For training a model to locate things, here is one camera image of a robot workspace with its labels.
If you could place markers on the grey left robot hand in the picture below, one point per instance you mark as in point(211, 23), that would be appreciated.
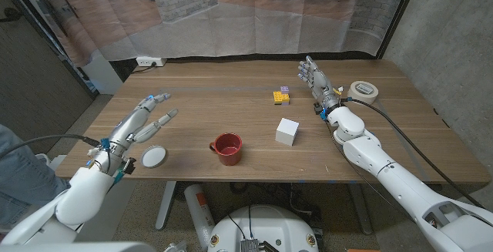
point(123, 132)

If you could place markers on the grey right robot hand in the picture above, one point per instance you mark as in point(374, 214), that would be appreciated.
point(320, 84)

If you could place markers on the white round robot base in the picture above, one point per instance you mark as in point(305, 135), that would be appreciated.
point(269, 229)

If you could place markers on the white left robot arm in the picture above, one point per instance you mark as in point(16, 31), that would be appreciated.
point(81, 198)

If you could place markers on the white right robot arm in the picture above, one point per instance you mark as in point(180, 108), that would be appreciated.
point(396, 182)

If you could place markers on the beige masking tape roll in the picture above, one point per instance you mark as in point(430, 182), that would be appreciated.
point(364, 92)

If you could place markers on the white cube block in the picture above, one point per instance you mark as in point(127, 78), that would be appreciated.
point(287, 132)

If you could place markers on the purple toy brick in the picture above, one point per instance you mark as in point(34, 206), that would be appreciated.
point(284, 89)

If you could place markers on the yellow toy brick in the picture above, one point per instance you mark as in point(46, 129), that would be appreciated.
point(280, 98)

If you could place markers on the white panel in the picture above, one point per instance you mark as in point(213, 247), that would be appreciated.
point(102, 74)

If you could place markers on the white power strip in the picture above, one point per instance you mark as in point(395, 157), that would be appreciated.
point(148, 61)

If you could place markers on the grey table leg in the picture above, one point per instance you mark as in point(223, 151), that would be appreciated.
point(165, 205)
point(361, 209)

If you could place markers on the black backdrop stand pole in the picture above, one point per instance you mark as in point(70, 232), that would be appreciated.
point(58, 49)
point(398, 17)

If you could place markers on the red ceramic mug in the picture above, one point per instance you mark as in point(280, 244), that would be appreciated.
point(229, 150)

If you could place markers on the white cylinder with orange label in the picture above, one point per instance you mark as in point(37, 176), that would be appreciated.
point(198, 213)

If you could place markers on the printed room backdrop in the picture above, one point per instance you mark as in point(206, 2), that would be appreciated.
point(231, 17)

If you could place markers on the person's leg in jeans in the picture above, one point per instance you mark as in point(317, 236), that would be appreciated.
point(23, 182)

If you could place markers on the white robot torso edge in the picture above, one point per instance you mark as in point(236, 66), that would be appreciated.
point(77, 247)

